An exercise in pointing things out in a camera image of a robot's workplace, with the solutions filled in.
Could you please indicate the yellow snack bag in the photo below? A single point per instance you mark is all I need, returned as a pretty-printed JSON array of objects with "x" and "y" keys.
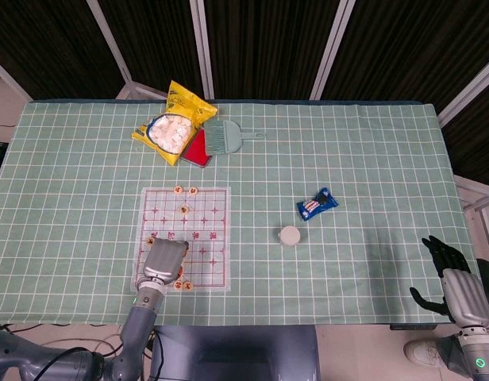
[{"x": 185, "y": 105}]

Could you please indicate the green hand brush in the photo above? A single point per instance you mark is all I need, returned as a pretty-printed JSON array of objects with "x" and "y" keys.
[{"x": 222, "y": 137}]

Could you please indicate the blue snack packet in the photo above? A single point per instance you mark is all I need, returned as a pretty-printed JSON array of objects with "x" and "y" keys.
[{"x": 316, "y": 204}]

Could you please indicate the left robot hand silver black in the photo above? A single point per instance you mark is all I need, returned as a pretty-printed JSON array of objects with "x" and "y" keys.
[{"x": 165, "y": 260}]

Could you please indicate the red ink pad box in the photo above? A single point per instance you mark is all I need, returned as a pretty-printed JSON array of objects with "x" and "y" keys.
[{"x": 195, "y": 152}]

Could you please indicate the white partition frame post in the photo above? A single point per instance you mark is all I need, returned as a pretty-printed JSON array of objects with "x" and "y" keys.
[
  {"x": 201, "y": 47},
  {"x": 109, "y": 43},
  {"x": 467, "y": 93},
  {"x": 8, "y": 77},
  {"x": 332, "y": 47}
]

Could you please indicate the green checked tablecloth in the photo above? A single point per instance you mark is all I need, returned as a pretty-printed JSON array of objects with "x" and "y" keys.
[{"x": 347, "y": 158}]

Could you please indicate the white metal rack frame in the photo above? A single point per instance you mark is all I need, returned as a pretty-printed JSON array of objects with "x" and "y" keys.
[{"x": 480, "y": 198}]

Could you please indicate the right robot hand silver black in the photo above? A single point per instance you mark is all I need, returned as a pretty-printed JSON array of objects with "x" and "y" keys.
[{"x": 464, "y": 295}]

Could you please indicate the white sneaker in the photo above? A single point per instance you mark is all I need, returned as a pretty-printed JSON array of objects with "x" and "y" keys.
[{"x": 423, "y": 353}]

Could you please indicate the translucent chess board sheet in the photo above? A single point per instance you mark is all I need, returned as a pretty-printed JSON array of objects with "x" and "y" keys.
[{"x": 212, "y": 222}]

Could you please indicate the small white jar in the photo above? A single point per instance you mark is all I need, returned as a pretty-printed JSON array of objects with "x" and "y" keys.
[{"x": 289, "y": 235}]

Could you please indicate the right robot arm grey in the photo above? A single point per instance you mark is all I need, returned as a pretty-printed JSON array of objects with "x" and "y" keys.
[{"x": 472, "y": 355}]

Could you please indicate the round wooden chess piece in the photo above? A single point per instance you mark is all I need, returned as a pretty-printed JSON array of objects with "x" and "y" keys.
[
  {"x": 193, "y": 191},
  {"x": 178, "y": 284},
  {"x": 185, "y": 208},
  {"x": 187, "y": 285},
  {"x": 182, "y": 272},
  {"x": 150, "y": 239},
  {"x": 178, "y": 190}
]

